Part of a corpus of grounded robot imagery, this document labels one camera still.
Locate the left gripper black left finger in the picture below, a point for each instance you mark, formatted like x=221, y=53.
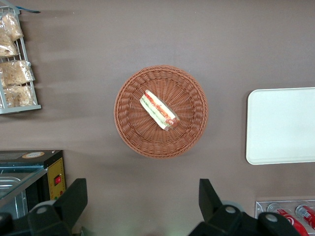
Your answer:
x=61, y=211

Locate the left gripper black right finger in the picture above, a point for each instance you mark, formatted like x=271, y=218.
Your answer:
x=216, y=218

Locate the cream plastic tray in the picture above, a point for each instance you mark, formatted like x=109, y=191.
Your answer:
x=283, y=125

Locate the clear acrylic bottle rack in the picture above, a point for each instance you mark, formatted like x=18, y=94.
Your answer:
x=261, y=209

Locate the black food warmer machine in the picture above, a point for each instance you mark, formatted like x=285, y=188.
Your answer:
x=27, y=162

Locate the red cola bottle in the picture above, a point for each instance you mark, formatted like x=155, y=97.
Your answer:
x=307, y=212
x=292, y=222

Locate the clear bag of crispy snacks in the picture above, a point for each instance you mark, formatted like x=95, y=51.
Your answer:
x=12, y=25
x=21, y=96
x=7, y=48
x=14, y=72

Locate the wrapped triangle sandwich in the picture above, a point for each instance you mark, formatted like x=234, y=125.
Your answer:
x=158, y=110

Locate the round brown wicker basket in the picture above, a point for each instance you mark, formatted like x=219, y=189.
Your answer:
x=137, y=98

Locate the blue tape strip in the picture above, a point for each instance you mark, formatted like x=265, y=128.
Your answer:
x=30, y=10

